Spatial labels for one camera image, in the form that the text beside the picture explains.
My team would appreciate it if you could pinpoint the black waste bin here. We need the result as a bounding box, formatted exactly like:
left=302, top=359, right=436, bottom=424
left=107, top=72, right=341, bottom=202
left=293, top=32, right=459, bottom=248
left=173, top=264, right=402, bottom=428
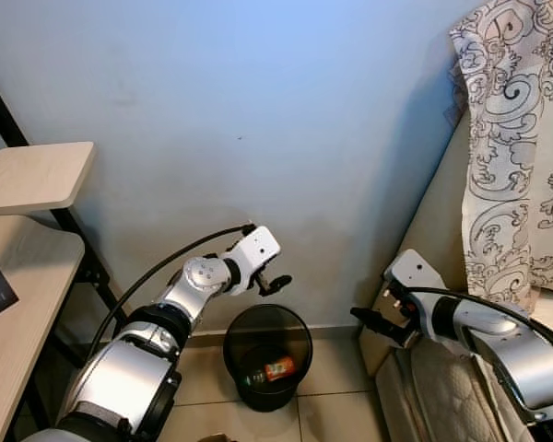
left=223, top=304, right=313, bottom=413

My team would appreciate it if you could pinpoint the orange packet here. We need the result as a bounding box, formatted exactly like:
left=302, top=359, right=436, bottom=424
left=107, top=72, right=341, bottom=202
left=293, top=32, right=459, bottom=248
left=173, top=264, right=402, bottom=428
left=264, top=357, right=298, bottom=381

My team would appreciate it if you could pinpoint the green bottle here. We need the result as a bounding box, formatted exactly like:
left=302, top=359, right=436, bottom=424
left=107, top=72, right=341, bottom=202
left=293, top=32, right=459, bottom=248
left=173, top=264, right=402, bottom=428
left=241, top=368, right=266, bottom=388

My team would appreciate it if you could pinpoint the beige pillow black swirl pattern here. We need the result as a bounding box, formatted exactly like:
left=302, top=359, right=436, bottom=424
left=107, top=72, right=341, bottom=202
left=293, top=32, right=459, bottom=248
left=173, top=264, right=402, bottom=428
left=449, top=0, right=553, bottom=316

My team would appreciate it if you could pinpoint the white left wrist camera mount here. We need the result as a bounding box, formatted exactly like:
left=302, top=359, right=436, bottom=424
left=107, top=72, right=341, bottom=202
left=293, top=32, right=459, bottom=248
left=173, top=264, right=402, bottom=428
left=223, top=226, right=282, bottom=296

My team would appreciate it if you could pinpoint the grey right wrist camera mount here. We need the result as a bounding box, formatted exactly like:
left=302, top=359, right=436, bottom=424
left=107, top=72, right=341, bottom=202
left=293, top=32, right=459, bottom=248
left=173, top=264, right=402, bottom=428
left=384, top=250, right=446, bottom=309

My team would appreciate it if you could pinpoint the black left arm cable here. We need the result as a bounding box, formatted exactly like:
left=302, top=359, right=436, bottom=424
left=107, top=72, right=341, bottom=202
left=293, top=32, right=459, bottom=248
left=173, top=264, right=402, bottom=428
left=88, top=224, right=257, bottom=355

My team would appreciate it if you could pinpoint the beige bed frame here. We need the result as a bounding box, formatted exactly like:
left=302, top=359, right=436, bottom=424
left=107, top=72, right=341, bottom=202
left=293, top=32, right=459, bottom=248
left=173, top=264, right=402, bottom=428
left=358, top=118, right=471, bottom=378

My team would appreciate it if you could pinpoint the light wood desk black frame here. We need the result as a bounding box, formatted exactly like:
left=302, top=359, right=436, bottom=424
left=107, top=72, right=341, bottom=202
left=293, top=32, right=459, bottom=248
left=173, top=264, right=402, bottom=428
left=0, top=64, right=130, bottom=442

